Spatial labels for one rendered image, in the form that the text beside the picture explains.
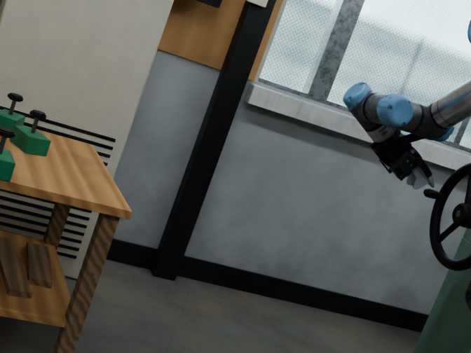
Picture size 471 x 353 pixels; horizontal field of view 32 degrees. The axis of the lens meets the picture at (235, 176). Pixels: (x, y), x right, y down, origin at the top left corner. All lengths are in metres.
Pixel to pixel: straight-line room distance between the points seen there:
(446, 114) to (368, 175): 1.58
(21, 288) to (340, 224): 1.67
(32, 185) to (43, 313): 0.38
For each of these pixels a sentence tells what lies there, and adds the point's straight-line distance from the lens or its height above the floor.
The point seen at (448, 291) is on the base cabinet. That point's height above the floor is 0.55.
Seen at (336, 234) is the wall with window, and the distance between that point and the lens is 3.61.
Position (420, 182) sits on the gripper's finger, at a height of 0.85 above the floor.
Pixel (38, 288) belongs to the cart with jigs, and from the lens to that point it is 2.43.
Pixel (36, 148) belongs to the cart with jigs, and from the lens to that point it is 2.40.
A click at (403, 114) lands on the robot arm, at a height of 1.01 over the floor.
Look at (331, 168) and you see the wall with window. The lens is 3.49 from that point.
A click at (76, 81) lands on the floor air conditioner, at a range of 2.84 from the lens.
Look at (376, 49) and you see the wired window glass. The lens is 3.54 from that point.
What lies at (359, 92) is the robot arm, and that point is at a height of 1.02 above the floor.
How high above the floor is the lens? 1.11
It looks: 11 degrees down
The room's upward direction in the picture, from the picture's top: 20 degrees clockwise
